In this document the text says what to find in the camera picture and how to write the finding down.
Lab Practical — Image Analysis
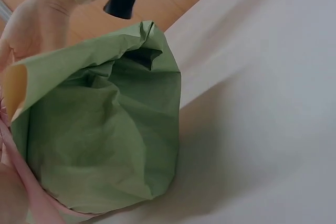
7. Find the person's right hand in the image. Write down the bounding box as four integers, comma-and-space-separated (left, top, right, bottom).
0, 0, 73, 77

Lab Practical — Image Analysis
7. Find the person's left hand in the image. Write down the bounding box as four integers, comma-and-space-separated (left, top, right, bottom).
0, 161, 29, 224

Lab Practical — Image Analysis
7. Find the green paper bag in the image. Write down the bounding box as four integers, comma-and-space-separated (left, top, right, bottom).
4, 20, 183, 222

